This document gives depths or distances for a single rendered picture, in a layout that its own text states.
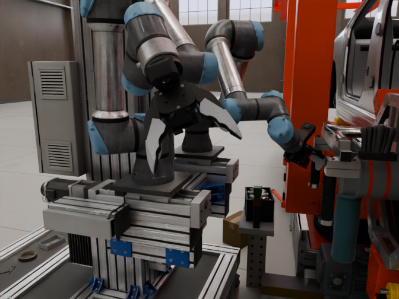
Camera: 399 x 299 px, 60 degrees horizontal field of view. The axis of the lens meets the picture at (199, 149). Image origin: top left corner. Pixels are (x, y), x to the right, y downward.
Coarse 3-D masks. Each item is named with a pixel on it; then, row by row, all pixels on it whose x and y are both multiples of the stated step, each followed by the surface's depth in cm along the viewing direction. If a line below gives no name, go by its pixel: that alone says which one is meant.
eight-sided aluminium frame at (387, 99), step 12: (396, 96) 109; (384, 108) 120; (384, 120) 124; (372, 204) 133; (384, 204) 132; (372, 216) 130; (384, 216) 130; (372, 228) 128; (384, 228) 127; (372, 240) 126; (384, 240) 126; (384, 252) 113; (396, 252) 102; (384, 264) 111; (396, 264) 102
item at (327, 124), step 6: (390, 108) 112; (390, 114) 111; (390, 120) 111; (324, 126) 129; (330, 126) 120; (336, 126) 118; (342, 126) 117; (348, 126) 116; (354, 126) 115; (360, 126) 115; (390, 126) 111
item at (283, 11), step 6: (276, 0) 1117; (282, 0) 898; (378, 0) 952; (276, 6) 1202; (282, 6) 981; (342, 6) 1159; (348, 6) 1155; (354, 6) 1151; (282, 12) 1092; (282, 18) 1217
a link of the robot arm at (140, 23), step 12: (132, 12) 67; (144, 12) 66; (156, 12) 67; (132, 24) 66; (144, 24) 65; (156, 24) 65; (132, 36) 66; (144, 36) 64; (156, 36) 63; (168, 36) 65; (132, 48) 68
